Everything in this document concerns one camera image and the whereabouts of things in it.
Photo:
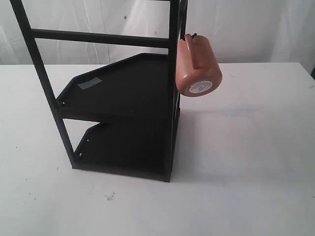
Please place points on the terracotta ceramic mug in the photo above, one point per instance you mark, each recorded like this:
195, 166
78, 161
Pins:
197, 70

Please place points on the black metal shelf rack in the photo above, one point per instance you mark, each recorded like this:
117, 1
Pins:
127, 124

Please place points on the grey tape piece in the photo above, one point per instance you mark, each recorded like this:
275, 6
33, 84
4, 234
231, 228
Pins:
90, 83

